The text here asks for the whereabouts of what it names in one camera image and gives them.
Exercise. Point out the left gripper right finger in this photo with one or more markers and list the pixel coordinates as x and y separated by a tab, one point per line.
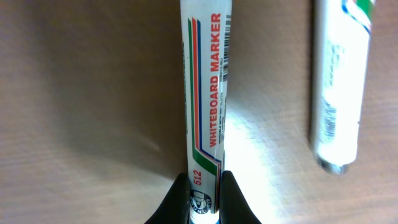
234	208

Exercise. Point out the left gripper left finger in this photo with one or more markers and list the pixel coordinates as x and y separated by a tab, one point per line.
174	209

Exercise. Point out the blue whiteboard marker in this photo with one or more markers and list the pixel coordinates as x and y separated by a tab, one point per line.
206	27

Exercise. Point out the black whiteboard marker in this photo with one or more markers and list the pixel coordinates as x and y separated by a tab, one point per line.
341	39

